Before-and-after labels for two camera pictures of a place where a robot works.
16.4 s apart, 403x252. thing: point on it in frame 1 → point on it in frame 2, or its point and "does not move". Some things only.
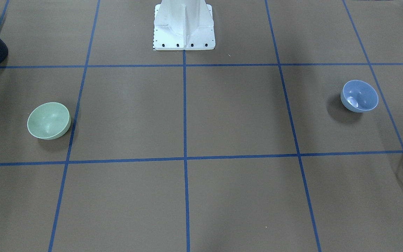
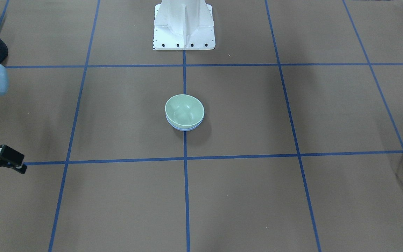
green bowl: (49, 120) → (184, 110)
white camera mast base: (181, 25) does not move
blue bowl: (359, 96) → (184, 129)
